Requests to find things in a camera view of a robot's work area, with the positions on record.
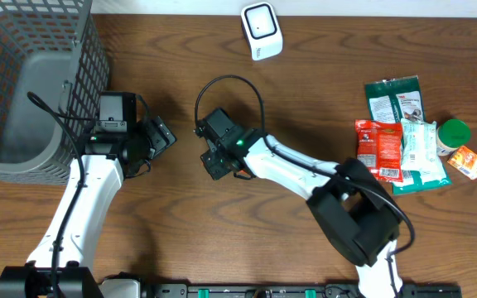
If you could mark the green white 3M package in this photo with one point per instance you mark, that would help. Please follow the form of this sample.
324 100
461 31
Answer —
390 101

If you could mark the black mounting rail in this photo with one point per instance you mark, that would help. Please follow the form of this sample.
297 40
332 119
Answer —
284 291

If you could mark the grey mesh basket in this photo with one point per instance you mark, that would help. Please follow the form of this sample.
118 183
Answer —
52 49

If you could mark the red snack bag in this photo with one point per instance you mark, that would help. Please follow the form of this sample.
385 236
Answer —
380 148

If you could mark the orange Kleenex tissue pack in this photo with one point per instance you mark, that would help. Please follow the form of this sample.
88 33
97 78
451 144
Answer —
465 161

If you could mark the green lid jar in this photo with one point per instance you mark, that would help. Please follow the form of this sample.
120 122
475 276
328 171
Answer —
451 135

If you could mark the white small packet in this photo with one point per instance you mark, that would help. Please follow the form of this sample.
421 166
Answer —
419 151

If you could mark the white barcode scanner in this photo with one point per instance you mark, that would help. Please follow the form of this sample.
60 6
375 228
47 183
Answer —
261 30

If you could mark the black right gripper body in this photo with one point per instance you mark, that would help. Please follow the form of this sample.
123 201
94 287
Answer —
214 162

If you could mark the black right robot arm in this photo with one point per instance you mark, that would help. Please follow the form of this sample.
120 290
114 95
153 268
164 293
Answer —
353 210

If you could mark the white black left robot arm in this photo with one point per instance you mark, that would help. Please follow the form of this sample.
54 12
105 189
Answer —
113 147

